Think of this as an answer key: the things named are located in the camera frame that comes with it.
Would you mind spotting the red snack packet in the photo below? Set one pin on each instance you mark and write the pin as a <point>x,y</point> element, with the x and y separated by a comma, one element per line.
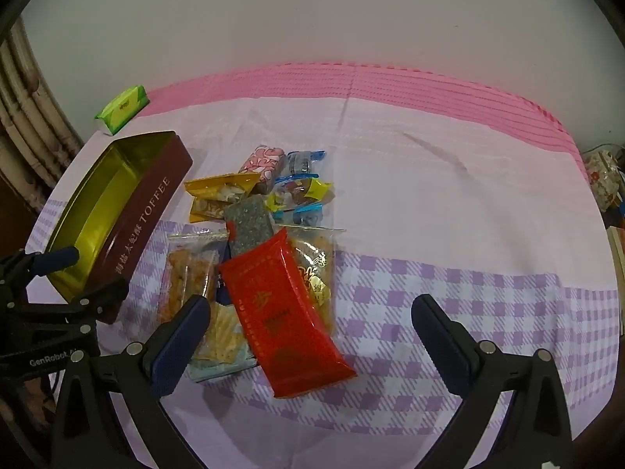
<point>273,312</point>

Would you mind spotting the floral ceramic jar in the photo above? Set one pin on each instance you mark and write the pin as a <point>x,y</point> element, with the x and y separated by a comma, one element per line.
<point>605,176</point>

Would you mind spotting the grey speckled snack bar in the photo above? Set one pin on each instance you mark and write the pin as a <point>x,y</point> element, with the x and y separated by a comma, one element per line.
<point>249,224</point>

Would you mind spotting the yellow snack packet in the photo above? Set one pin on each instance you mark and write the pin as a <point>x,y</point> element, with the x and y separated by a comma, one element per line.
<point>215,193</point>

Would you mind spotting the clear packet with gold print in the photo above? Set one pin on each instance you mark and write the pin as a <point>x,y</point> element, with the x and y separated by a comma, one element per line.
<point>315,273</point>

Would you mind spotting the clear packet of orange snacks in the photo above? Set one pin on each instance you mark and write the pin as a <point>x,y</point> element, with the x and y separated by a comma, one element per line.
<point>188,268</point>

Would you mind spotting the maroon tin box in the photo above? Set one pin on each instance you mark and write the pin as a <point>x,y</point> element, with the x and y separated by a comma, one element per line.
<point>146,215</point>

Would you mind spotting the blue-ended clear candy packet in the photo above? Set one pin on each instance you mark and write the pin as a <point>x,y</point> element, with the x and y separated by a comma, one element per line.
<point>305,219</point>
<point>302,161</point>

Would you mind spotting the pink patterned candy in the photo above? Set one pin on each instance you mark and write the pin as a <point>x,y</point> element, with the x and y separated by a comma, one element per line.
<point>261,161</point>

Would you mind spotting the pink and purple checked cloth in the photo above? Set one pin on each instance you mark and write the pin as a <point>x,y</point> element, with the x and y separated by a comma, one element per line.
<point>390,180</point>

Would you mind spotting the clear packet with yellow wrapper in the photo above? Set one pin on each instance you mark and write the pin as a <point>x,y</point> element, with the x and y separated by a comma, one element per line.
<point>312,193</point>

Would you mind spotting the green snack packet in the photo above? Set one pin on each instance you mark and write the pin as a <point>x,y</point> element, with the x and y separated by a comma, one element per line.
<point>122,107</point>

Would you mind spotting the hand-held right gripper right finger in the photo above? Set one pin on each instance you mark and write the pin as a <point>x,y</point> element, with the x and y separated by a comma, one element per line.
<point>442,344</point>

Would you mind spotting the brown wooden cabinet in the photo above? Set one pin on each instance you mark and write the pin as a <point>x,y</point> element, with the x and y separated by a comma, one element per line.
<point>14,215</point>

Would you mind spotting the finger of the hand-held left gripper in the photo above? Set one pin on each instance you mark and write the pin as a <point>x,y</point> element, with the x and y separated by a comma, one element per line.
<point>58,257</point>
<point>105,298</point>

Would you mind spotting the blue cracker packet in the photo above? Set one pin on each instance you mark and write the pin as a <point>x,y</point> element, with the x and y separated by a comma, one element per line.
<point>219,347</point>

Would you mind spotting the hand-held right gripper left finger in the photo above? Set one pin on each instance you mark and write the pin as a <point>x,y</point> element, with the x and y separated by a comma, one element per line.
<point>178,349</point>

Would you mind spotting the beige patterned curtain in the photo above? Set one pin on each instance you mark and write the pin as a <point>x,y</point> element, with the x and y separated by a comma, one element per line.
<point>29,107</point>

